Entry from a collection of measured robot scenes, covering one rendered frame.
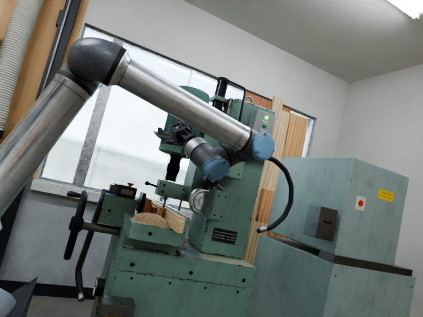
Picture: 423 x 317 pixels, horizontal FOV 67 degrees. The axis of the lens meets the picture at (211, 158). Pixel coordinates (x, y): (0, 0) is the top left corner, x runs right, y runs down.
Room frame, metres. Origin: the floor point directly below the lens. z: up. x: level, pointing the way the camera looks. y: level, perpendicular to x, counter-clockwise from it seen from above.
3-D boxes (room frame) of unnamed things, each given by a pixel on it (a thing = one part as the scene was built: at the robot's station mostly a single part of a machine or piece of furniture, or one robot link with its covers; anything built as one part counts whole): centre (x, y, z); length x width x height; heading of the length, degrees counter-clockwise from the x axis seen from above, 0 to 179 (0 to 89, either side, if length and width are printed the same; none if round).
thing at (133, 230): (1.46, 0.27, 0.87); 0.61 x 0.30 x 0.06; 20
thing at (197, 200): (1.40, 0.00, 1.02); 0.12 x 0.03 x 0.12; 110
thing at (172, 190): (1.47, 0.14, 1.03); 0.14 x 0.07 x 0.09; 110
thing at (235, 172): (1.40, -0.09, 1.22); 0.09 x 0.08 x 0.15; 110
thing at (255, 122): (1.45, -0.19, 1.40); 0.10 x 0.06 x 0.16; 110
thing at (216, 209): (1.38, -0.07, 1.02); 0.09 x 0.07 x 0.12; 20
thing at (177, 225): (1.42, 0.14, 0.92); 0.55 x 0.02 x 0.04; 20
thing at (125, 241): (1.45, 0.22, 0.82); 0.40 x 0.21 x 0.04; 20
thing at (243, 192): (1.57, -0.11, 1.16); 0.22 x 0.22 x 0.72; 20
